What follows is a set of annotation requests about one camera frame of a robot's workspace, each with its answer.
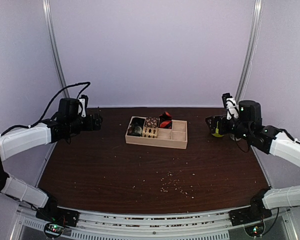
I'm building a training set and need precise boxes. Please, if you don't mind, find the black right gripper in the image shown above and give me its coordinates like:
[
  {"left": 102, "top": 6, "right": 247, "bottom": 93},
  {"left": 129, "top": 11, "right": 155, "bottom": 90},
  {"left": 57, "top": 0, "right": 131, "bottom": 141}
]
[{"left": 205, "top": 114, "right": 252, "bottom": 142}]

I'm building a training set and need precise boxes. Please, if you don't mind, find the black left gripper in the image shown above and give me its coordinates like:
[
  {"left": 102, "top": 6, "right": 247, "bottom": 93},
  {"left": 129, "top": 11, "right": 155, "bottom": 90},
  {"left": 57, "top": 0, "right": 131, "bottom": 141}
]
[{"left": 67, "top": 113, "right": 103, "bottom": 135}]

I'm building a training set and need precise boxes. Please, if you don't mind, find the red navy striped tie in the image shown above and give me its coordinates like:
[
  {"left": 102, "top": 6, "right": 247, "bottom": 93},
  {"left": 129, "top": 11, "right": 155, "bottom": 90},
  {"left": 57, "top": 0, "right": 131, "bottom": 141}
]
[{"left": 159, "top": 111, "right": 173, "bottom": 129}]

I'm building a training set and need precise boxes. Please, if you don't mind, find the wooden compartment box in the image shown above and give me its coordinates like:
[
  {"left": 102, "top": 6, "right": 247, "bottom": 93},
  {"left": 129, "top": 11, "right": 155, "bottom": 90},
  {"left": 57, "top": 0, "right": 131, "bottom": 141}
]
[{"left": 125, "top": 116, "right": 188, "bottom": 150}]

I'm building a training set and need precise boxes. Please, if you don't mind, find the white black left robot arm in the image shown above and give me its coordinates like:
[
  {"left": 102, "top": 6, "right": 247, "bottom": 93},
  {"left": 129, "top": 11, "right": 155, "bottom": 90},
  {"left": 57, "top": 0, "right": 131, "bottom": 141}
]
[{"left": 0, "top": 95, "right": 103, "bottom": 222}]

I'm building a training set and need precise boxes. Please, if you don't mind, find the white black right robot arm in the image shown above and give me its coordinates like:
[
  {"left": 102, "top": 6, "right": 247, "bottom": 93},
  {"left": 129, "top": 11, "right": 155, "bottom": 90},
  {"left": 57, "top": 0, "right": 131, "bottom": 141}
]
[{"left": 205, "top": 94, "right": 300, "bottom": 221}]

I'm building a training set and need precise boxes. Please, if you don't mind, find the green bowl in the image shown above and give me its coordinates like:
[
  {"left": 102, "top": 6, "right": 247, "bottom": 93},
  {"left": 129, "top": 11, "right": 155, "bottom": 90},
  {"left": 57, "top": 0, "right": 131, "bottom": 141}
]
[{"left": 212, "top": 128, "right": 224, "bottom": 138}]

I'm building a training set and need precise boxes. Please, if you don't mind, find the black rolled tie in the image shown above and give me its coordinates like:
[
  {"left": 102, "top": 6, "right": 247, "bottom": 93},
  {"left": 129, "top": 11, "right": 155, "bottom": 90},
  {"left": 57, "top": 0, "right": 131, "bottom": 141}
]
[{"left": 130, "top": 117, "right": 146, "bottom": 127}]

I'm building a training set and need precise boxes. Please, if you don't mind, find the dark patterned rolled tie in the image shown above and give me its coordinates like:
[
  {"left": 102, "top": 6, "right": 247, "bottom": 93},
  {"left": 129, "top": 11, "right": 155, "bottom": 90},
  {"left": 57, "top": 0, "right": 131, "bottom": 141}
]
[{"left": 127, "top": 125, "right": 143, "bottom": 137}]

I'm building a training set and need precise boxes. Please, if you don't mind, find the beige patterned rolled tie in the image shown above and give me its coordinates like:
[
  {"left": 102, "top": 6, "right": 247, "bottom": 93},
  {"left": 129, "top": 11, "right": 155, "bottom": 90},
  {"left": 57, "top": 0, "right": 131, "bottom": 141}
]
[{"left": 142, "top": 126, "right": 158, "bottom": 139}]

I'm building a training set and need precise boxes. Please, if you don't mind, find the brown floral rolled tie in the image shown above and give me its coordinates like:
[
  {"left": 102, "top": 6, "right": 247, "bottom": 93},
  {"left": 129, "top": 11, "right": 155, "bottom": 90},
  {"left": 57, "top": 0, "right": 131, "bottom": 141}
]
[{"left": 144, "top": 117, "right": 159, "bottom": 128}]

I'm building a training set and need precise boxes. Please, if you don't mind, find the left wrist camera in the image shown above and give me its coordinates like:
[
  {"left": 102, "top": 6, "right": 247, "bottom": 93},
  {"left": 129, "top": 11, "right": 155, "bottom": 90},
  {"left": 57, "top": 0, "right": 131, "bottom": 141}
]
[{"left": 78, "top": 94, "right": 89, "bottom": 118}]

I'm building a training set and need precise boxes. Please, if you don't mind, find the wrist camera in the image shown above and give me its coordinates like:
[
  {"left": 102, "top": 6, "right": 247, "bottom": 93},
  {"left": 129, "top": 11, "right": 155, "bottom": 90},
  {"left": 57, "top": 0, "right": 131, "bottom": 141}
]
[
  {"left": 221, "top": 93, "right": 239, "bottom": 120},
  {"left": 78, "top": 94, "right": 89, "bottom": 118}
]

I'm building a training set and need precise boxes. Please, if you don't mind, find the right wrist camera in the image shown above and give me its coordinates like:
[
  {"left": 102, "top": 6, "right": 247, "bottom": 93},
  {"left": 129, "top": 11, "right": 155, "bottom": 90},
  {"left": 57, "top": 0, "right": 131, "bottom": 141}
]
[{"left": 221, "top": 93, "right": 239, "bottom": 120}]

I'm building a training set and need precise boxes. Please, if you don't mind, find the right aluminium frame post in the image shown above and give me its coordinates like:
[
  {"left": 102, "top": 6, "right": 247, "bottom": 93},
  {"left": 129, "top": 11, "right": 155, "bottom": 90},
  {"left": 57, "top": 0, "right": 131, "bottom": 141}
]
[{"left": 235, "top": 0, "right": 263, "bottom": 102}]

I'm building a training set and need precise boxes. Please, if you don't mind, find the aluminium frame post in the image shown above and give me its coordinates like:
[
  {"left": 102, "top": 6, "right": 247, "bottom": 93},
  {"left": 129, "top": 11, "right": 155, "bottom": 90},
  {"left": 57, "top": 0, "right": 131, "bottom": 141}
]
[
  {"left": 42, "top": 0, "right": 67, "bottom": 89},
  {"left": 235, "top": 0, "right": 263, "bottom": 102}
]

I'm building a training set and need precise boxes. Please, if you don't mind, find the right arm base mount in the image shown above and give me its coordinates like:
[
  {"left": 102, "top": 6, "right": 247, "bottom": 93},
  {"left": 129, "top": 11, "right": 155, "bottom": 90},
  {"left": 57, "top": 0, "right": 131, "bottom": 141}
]
[{"left": 228, "top": 187, "right": 280, "bottom": 239}]

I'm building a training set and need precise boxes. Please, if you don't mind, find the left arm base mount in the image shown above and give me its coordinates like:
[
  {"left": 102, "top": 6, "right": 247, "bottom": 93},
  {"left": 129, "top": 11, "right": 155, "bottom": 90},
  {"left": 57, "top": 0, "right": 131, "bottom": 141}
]
[{"left": 31, "top": 190, "right": 80, "bottom": 240}]

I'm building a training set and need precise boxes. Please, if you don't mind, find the aluminium front rail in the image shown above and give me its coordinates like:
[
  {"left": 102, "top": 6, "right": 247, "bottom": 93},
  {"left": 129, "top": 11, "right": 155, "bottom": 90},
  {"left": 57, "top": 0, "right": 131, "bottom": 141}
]
[{"left": 9, "top": 203, "right": 300, "bottom": 240}]

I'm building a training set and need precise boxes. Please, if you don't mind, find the left aluminium frame post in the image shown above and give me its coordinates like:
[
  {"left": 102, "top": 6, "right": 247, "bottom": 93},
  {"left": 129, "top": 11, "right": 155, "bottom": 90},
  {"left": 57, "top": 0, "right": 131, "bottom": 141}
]
[{"left": 42, "top": 0, "right": 67, "bottom": 89}]

